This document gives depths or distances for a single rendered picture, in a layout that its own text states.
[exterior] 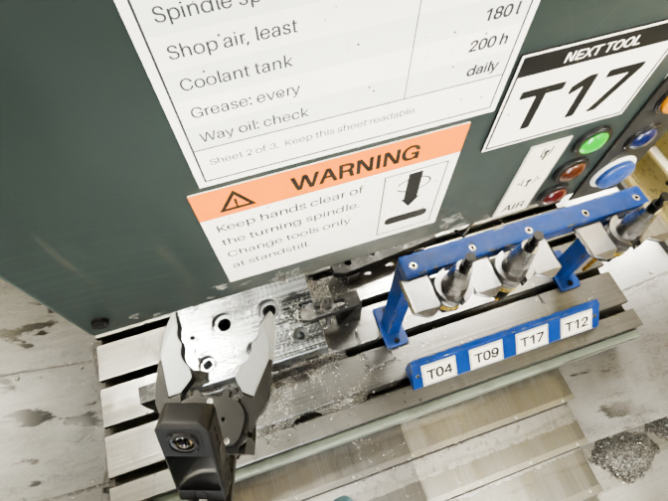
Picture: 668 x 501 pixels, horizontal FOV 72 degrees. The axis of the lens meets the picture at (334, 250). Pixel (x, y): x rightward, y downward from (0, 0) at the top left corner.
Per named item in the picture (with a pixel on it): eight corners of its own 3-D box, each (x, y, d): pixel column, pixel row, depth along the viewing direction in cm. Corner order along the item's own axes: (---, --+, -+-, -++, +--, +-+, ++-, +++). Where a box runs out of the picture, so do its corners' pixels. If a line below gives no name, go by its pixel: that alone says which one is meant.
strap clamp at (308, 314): (360, 319, 106) (364, 295, 93) (305, 337, 105) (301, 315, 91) (355, 306, 108) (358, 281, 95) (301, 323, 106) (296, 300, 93)
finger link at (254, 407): (247, 350, 50) (206, 427, 47) (244, 346, 49) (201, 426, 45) (285, 368, 49) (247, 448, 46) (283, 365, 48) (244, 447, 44)
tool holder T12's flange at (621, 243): (629, 219, 84) (637, 212, 81) (645, 248, 81) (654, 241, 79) (596, 224, 83) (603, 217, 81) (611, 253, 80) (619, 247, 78)
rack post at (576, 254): (580, 286, 110) (657, 222, 84) (560, 292, 109) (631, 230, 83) (558, 250, 114) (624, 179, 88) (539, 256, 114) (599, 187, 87)
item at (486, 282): (506, 292, 76) (507, 290, 76) (476, 302, 76) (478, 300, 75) (486, 256, 79) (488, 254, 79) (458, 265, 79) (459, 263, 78)
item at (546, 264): (565, 273, 78) (567, 271, 77) (536, 282, 77) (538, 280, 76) (543, 239, 81) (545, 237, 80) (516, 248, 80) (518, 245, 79)
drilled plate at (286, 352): (328, 352, 99) (327, 345, 95) (194, 396, 95) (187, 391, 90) (298, 260, 109) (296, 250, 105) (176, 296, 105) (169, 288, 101)
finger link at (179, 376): (164, 334, 55) (187, 407, 52) (145, 319, 50) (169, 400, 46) (189, 323, 56) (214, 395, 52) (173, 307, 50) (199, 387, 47)
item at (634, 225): (634, 216, 81) (658, 194, 75) (646, 238, 79) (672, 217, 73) (610, 220, 81) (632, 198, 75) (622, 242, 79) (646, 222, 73)
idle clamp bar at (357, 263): (432, 251, 115) (436, 238, 109) (336, 288, 110) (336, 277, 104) (422, 235, 117) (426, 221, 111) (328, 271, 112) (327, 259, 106)
